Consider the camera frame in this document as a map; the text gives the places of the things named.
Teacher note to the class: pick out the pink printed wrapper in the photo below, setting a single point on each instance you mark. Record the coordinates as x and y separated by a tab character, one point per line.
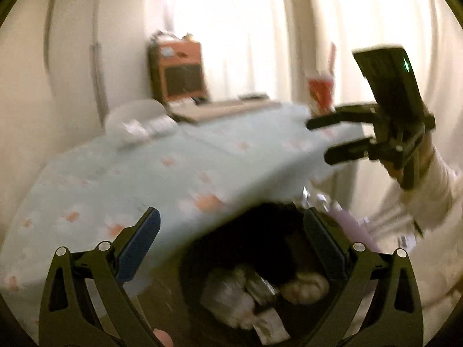
269	327

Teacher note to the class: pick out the orange cardboard box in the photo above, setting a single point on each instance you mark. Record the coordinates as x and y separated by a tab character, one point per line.
181	54

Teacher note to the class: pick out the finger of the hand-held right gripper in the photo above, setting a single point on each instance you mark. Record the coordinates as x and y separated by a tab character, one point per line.
336	117
347	151

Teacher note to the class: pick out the white tissue paper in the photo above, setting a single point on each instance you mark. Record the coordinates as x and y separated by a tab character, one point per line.
224	296

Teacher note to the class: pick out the wooden cutting board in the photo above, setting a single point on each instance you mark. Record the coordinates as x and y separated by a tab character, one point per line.
217	110

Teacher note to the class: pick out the white cloth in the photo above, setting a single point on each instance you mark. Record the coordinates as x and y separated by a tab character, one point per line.
304	287

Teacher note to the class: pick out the orange printed paper cup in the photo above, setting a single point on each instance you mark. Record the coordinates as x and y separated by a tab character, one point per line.
322	94

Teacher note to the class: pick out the person's left hand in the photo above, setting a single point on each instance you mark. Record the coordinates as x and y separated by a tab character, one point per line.
163	338

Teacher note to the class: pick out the person's right forearm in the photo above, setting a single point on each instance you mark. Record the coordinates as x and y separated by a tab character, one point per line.
437	191

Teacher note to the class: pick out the white wardrobe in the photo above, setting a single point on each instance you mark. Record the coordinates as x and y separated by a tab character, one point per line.
72	43

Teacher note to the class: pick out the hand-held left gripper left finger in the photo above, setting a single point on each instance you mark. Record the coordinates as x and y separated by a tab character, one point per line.
141	245

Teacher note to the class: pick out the daisy print tablecloth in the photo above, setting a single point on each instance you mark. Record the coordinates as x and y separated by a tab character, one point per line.
144	173

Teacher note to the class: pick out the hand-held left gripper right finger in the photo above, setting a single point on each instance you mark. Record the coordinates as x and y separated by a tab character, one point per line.
325	245

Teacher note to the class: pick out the lavender plastic bag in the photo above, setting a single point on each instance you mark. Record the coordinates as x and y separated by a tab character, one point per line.
347	220

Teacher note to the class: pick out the black trash bin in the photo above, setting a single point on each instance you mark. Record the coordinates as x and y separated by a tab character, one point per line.
311	253

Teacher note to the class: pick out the person's right hand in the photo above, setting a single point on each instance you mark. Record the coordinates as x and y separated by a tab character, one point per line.
395	171

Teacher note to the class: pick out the white curtain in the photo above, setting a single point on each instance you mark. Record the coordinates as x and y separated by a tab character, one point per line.
253	25

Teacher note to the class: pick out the packets on cardboard box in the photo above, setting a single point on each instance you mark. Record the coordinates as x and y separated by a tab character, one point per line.
170	37

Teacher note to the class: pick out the silver foil wrapper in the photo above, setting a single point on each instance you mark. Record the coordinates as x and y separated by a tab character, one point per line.
152	128

